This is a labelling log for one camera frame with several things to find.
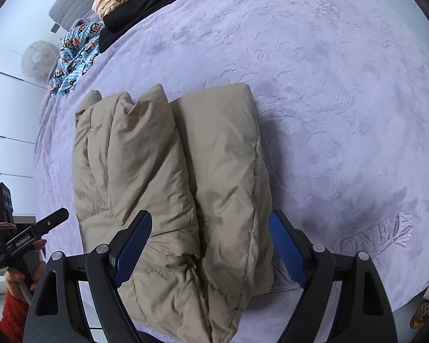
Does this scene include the beige puffer jacket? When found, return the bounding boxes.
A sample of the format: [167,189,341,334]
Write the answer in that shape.
[73,83,274,342]

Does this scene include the red knitted sleeve forearm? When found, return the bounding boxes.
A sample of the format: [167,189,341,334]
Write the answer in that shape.
[0,292,29,343]

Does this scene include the person's left hand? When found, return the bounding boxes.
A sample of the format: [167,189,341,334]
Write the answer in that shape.
[3,239,48,298]

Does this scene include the patterned items beside bed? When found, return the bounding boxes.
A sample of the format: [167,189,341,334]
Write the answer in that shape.
[410,286,429,331]

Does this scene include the lavender plush bedspread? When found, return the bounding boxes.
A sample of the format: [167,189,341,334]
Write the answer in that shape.
[33,0,429,343]

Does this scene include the white standing fan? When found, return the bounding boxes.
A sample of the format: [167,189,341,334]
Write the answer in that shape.
[21,40,59,77]

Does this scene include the blue monkey print garment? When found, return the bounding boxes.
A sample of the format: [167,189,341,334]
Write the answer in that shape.
[50,22,104,96]

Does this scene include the grey quilted headboard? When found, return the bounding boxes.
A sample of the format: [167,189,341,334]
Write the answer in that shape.
[47,0,119,30]

